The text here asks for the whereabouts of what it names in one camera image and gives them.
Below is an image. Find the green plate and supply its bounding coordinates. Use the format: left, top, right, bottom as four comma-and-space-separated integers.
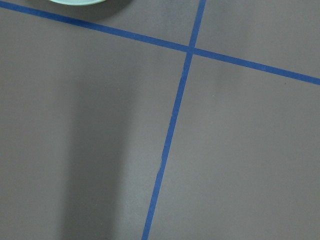
50, 0, 106, 6

